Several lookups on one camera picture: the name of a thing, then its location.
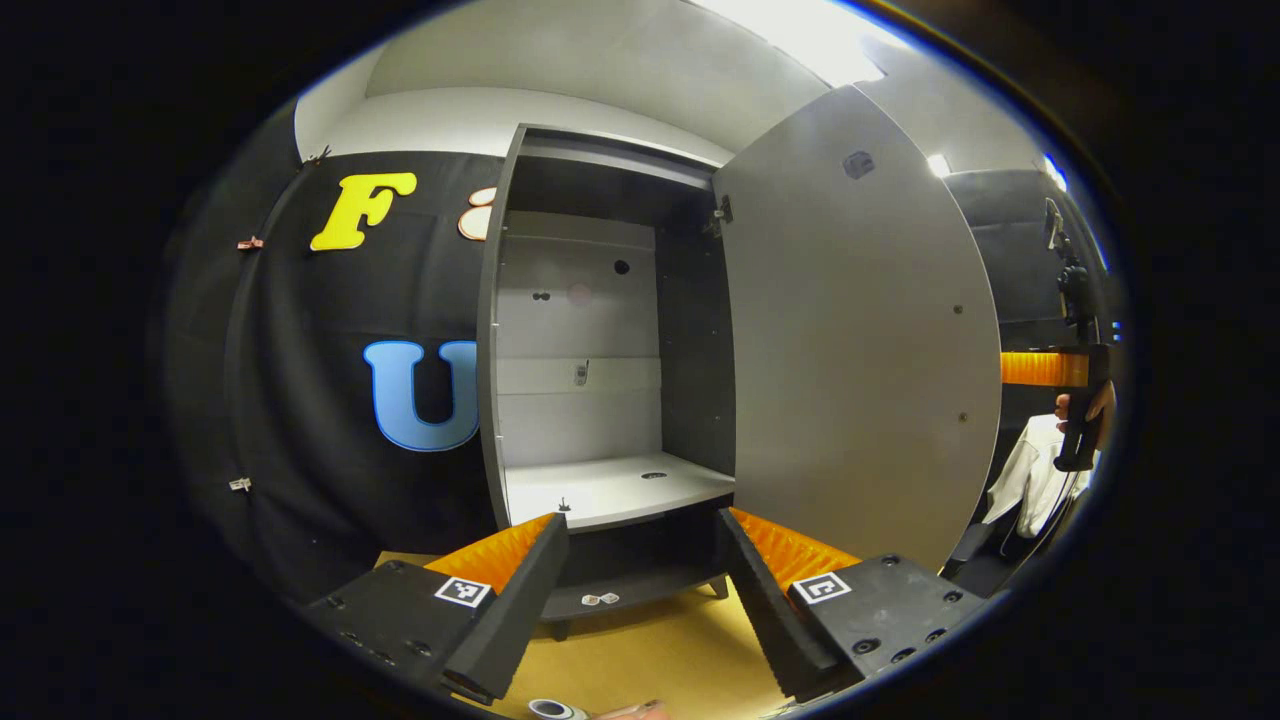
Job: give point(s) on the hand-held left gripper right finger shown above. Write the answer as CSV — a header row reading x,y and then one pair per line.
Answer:
x,y
762,610

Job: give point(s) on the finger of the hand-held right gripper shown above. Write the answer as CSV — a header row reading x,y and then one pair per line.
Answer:
x,y
1040,368

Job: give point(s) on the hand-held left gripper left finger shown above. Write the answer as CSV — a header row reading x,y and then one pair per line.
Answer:
x,y
515,615

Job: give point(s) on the grey cabinet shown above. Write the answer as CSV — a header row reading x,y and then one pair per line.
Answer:
x,y
610,490

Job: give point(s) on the grey cabinet door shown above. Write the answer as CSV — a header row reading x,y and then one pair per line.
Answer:
x,y
860,350

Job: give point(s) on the white garment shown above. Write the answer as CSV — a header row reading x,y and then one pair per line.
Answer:
x,y
1030,470

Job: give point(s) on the black backdrop cloth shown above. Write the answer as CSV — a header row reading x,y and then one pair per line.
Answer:
x,y
300,400

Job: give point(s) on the ceiling light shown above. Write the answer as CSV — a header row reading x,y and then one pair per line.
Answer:
x,y
800,35

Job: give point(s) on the black clip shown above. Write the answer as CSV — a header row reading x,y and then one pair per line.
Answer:
x,y
318,156

